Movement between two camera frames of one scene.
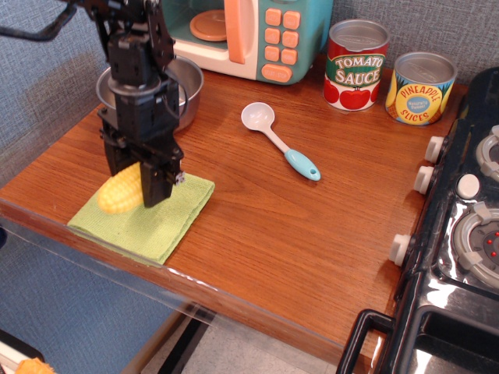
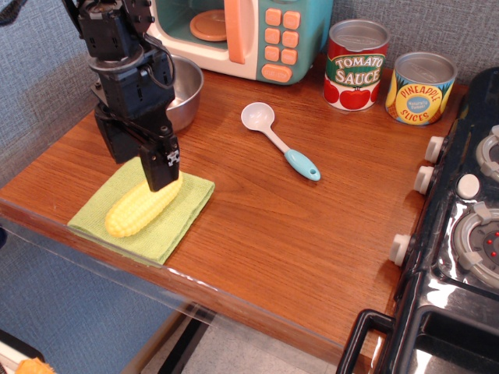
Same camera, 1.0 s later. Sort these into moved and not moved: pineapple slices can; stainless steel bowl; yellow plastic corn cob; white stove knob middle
Moved: yellow plastic corn cob
Not moved: pineapple slices can; white stove knob middle; stainless steel bowl
